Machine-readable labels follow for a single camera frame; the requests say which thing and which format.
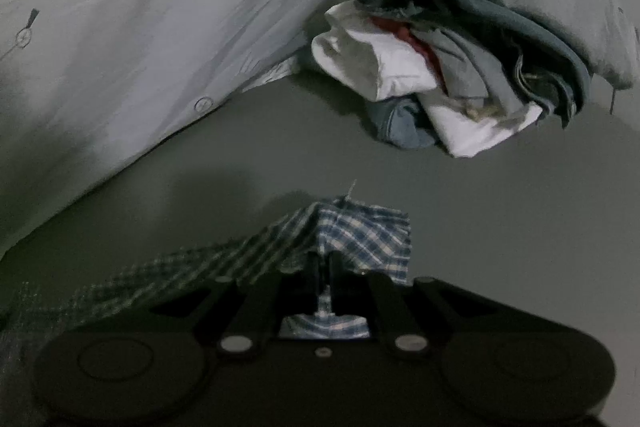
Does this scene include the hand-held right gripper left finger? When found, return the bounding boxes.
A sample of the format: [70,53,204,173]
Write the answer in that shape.
[145,252,325,358]

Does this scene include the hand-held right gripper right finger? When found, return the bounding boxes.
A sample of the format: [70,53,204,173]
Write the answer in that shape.
[326,252,507,358]

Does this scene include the plaid shirt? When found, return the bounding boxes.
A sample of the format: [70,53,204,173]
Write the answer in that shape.
[0,194,413,358]

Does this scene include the blue denim garment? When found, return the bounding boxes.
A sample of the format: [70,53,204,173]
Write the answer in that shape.
[364,96,437,151]

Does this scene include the white garment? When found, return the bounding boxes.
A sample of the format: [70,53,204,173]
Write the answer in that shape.
[311,1,441,102]
[424,99,545,158]

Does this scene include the grey shirt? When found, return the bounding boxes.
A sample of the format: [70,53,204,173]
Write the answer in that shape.
[412,29,523,118]

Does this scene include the red garment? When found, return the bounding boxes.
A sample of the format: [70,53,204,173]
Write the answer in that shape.
[370,16,448,90]

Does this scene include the dark blue jeans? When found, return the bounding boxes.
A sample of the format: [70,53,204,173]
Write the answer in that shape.
[515,52,583,130]

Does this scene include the teal garment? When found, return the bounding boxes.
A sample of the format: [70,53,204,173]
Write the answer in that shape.
[354,0,593,130]

